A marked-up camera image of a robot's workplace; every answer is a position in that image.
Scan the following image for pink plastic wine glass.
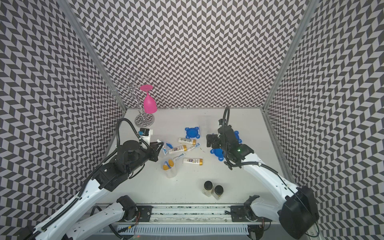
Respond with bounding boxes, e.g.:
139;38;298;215
140;85;158;114

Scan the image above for blue lid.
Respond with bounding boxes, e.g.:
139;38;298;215
210;149;225;162
234;131;242;144
185;127;201;139

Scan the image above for white tube gold cap front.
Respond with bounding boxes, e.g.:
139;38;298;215
183;158;203;166

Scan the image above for white tube gold cap back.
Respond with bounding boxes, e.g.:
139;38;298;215
178;138;197;146

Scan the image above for small toothpaste tube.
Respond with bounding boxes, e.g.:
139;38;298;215
187;143;200;152
173;153;186;161

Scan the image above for aluminium left corner post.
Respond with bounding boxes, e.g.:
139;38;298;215
56;0;128;112

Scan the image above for black cap jar right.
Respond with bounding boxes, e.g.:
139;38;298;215
213;185;224;200

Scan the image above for aluminium right corner post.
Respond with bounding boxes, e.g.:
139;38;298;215
263;0;321;112

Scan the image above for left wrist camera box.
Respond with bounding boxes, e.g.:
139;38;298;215
139;128;153;145

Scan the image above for clear container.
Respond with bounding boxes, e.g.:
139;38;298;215
162;160;178;179
157;140;170;156

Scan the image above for black cap jar left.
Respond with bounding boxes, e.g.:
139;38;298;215
203;181;214;197

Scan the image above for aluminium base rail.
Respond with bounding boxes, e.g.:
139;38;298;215
74;203;316;238

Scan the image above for white tube gold cap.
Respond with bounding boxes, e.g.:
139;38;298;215
183;158;203;166
168;160;175;168
178;138;197;146
169;145;188;154

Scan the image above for black cap jar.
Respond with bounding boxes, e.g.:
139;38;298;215
203;181;214;197
213;185;224;200

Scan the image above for aluminium corner post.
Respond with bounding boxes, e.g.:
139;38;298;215
56;0;128;112
263;0;321;112

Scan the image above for small toothpaste tube front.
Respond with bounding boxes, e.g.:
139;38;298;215
173;153;186;161

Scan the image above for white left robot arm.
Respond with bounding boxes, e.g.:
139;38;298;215
18;140;164;240

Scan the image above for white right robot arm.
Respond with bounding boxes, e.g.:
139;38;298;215
206;126;320;240

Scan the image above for clear container lying open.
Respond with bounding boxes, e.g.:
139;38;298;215
157;140;170;156

